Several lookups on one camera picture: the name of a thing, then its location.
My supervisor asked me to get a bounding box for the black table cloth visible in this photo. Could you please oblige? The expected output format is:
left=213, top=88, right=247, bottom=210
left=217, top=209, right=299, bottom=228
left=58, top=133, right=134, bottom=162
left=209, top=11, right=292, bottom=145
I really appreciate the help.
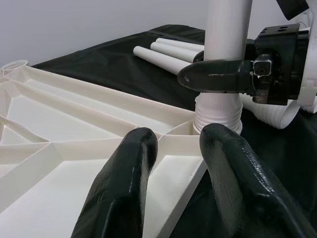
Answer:
left=32, top=23, right=317, bottom=238

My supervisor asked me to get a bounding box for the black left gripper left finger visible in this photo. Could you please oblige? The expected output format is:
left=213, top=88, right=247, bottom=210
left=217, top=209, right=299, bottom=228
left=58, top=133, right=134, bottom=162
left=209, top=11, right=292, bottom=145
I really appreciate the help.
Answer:
left=70, top=127, right=159, bottom=238

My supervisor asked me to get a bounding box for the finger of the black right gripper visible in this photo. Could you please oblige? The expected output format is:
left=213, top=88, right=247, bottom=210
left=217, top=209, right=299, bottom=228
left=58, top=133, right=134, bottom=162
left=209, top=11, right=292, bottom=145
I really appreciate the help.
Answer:
left=177, top=59, right=256, bottom=94
left=193, top=51, right=206, bottom=63

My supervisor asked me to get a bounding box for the white plastic children table top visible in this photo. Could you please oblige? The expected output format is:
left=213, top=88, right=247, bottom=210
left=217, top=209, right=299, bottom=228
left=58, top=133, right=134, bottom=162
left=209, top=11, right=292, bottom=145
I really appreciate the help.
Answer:
left=0, top=59, right=243, bottom=238

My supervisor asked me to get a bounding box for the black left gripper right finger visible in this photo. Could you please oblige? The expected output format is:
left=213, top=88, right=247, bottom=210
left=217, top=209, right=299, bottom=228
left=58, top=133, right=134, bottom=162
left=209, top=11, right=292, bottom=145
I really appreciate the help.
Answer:
left=199, top=123, right=317, bottom=238

